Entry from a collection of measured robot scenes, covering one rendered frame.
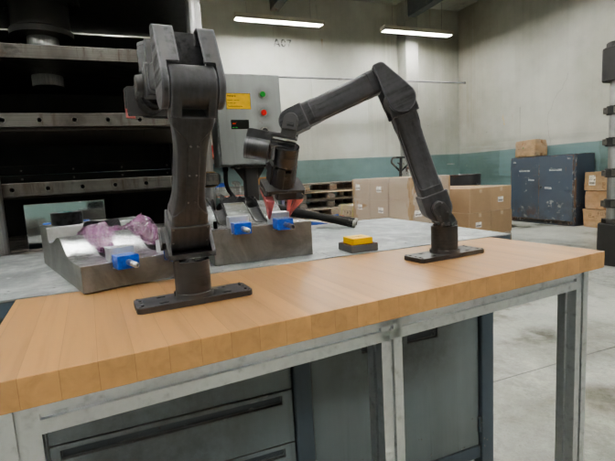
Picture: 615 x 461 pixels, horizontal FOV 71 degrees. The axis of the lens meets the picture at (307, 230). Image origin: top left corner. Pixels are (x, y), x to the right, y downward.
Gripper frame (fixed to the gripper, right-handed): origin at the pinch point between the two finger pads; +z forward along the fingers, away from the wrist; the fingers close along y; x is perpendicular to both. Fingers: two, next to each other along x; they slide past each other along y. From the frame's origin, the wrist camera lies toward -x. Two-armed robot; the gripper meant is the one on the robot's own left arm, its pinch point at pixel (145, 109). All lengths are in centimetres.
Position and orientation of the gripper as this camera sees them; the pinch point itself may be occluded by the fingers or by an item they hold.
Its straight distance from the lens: 117.9
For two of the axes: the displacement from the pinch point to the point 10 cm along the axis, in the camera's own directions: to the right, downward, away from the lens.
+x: 0.7, 9.9, 1.0
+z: -4.5, -0.6, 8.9
